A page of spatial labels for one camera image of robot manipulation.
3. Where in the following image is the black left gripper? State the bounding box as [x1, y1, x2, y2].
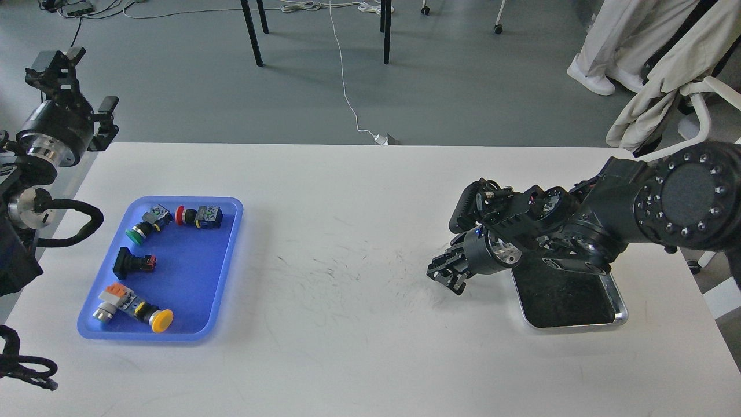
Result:
[16, 47, 119, 168]

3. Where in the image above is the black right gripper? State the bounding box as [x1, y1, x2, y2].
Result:
[428, 180, 548, 295]

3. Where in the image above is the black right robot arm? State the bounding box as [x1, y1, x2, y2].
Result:
[427, 142, 740, 295]

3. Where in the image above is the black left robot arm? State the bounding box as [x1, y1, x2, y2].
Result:
[1, 47, 119, 295]

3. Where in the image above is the silver metal tray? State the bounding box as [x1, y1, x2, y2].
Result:
[512, 253, 628, 332]

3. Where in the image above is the blue plastic tray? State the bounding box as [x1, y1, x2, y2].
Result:
[77, 196, 243, 343]

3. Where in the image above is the white power adapter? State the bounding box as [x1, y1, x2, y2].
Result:
[373, 134, 400, 146]

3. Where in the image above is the black table leg left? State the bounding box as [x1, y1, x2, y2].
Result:
[239, 0, 269, 68]

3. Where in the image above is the black table leg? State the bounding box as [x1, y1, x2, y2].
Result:
[239, 0, 269, 68]
[379, 0, 392, 64]

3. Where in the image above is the person white shoe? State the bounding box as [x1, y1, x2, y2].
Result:
[567, 53, 615, 97]

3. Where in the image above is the black table leg right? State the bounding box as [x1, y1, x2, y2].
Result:
[379, 0, 392, 64]

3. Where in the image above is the white chair with beige cloth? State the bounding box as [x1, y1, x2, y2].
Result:
[605, 0, 741, 319]

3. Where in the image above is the black floor cable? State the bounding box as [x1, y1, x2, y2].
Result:
[35, 0, 140, 50]

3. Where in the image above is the green push button switch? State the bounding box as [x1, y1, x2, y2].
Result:
[125, 205, 174, 246]

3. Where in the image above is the black push button switch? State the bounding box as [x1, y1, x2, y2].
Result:
[113, 247, 157, 280]

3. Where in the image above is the red push button switch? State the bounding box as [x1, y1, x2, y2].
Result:
[174, 205, 223, 229]

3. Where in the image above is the white floor cable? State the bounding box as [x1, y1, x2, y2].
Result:
[281, 0, 395, 140]

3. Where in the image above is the yellow push button switch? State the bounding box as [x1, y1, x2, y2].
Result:
[93, 283, 174, 333]

